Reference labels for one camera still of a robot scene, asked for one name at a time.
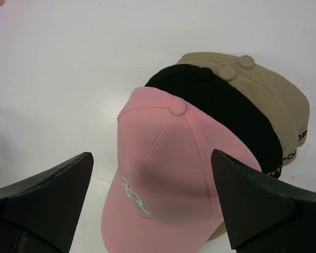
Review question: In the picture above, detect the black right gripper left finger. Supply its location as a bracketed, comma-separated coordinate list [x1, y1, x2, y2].
[0, 152, 94, 253]

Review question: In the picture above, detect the black cap with sport text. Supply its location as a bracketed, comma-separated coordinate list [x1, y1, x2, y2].
[146, 64, 283, 179]

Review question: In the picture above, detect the top beige cap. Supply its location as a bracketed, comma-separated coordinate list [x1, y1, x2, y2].
[217, 64, 301, 166]

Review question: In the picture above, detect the bottom beige cap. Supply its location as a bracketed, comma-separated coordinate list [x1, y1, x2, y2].
[177, 52, 310, 156]

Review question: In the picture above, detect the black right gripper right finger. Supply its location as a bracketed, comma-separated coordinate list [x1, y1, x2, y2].
[212, 149, 316, 253]

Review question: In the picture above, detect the beige cap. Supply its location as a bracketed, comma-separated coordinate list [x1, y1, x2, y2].
[217, 64, 301, 166]
[177, 52, 310, 156]

